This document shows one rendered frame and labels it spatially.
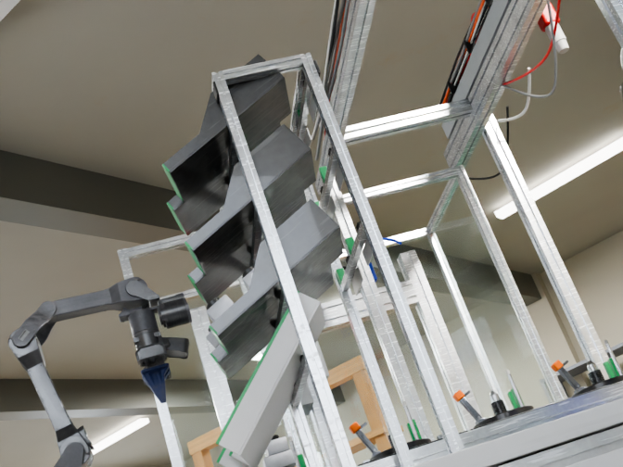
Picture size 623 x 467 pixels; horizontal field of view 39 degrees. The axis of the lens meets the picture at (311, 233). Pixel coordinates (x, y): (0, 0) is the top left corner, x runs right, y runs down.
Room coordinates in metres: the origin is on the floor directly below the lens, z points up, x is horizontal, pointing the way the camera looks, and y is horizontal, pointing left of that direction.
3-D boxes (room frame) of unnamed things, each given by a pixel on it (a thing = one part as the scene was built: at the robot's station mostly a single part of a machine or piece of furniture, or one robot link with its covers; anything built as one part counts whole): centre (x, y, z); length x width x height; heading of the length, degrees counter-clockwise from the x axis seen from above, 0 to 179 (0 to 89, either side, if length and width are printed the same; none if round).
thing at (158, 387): (1.77, 0.40, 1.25); 0.06 x 0.04 x 0.07; 103
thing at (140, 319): (1.78, 0.41, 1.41); 0.09 x 0.06 x 0.07; 104
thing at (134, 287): (1.80, 0.37, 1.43); 0.12 x 0.08 x 0.11; 104
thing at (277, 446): (1.88, 0.21, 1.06); 0.08 x 0.04 x 0.07; 103
